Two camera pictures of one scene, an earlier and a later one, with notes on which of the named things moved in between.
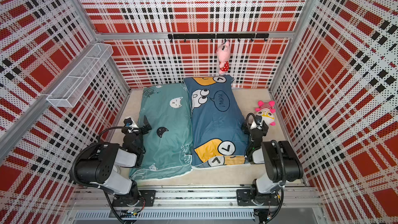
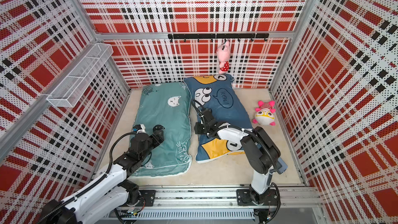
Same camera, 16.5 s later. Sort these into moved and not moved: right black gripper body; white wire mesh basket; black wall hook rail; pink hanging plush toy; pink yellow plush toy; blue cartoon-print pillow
Moved: blue cartoon-print pillow; right black gripper body
Not moved: black wall hook rail; white wire mesh basket; pink yellow plush toy; pink hanging plush toy
